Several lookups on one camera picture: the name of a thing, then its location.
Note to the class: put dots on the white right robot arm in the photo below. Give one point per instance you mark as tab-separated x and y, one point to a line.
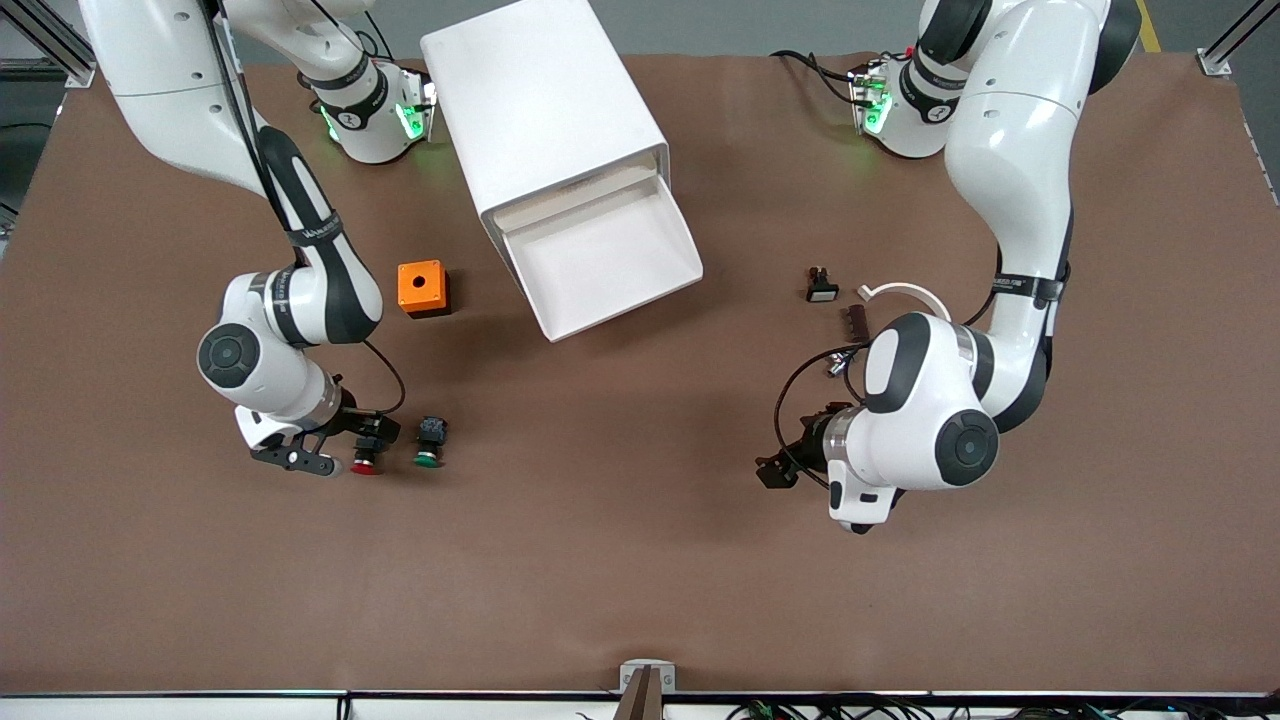
170	80

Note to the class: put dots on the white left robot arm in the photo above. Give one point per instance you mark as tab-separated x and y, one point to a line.
1010	150

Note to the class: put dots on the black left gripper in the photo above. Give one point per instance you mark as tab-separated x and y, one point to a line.
808	441

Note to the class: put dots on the green push button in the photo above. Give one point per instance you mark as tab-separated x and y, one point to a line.
428	456

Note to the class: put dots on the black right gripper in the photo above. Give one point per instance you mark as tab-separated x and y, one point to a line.
357	423

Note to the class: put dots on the orange button enclosure box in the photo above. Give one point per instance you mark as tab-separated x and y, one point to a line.
408	295

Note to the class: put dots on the silver metal tee fitting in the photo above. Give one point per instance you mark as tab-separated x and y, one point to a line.
838	366

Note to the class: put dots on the white drawer cabinet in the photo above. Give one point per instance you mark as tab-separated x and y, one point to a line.
530	90

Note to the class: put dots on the red push button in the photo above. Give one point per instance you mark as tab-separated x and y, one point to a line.
365	466

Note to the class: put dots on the aluminium camera post with foot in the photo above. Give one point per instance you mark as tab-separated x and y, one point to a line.
647	680

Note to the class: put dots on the white square push button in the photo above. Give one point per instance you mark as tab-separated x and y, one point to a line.
822	292

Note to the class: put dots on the white table edge rail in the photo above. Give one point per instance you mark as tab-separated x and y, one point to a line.
200	708

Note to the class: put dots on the white semicircular pipe clamp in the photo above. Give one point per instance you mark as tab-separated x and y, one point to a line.
905	287

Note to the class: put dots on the dark brown cylinder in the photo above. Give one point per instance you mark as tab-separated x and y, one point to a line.
855	322

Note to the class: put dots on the aluminium frame post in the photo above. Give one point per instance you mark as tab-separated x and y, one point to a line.
1213	63
80	72

